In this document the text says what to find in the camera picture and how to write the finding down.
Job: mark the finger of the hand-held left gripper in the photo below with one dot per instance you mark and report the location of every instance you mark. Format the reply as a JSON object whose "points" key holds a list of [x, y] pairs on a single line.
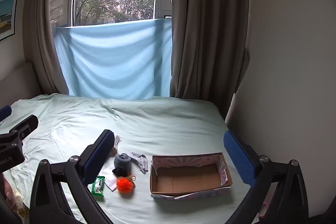
{"points": [[26, 125], [5, 111]]}

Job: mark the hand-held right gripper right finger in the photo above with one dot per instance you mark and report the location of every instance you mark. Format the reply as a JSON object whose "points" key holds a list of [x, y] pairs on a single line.
{"points": [[240, 158]]}

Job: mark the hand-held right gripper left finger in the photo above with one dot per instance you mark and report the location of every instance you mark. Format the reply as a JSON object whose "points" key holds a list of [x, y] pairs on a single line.
{"points": [[95, 158]]}

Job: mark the white mesh cloth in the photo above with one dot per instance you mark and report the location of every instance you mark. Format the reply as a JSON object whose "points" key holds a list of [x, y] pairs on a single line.
{"points": [[110, 179]]}

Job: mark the grey sock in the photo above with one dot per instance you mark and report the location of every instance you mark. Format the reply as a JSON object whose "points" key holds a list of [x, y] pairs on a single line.
{"points": [[122, 161]]}

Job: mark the green wet wipes packet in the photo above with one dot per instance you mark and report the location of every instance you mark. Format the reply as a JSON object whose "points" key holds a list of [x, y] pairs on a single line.
{"points": [[97, 186]]}

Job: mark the cardboard box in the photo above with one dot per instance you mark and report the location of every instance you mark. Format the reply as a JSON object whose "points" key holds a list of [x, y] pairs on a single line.
{"points": [[186, 179]]}

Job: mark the small brown plush toy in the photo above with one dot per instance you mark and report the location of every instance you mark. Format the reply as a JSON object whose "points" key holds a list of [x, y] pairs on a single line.
{"points": [[115, 146]]}

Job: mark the beige padded headboard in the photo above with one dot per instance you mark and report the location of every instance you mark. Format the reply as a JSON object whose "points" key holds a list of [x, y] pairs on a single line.
{"points": [[18, 77]]}

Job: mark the grey crumpled cloth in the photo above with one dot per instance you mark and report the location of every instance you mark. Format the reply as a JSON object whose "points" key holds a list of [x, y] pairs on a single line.
{"points": [[140, 161]]}

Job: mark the mint green bed sheet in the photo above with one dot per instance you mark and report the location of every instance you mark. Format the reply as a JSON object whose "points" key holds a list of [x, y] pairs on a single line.
{"points": [[157, 121]]}

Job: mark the beige curtain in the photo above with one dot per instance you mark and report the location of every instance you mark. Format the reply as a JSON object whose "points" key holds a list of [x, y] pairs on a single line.
{"points": [[204, 29], [39, 29]]}

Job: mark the light blue hanging cloth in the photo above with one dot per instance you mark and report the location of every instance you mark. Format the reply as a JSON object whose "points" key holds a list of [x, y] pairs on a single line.
{"points": [[113, 56]]}

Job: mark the framed wall picture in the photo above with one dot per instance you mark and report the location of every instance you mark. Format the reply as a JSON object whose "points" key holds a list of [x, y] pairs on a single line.
{"points": [[6, 16]]}

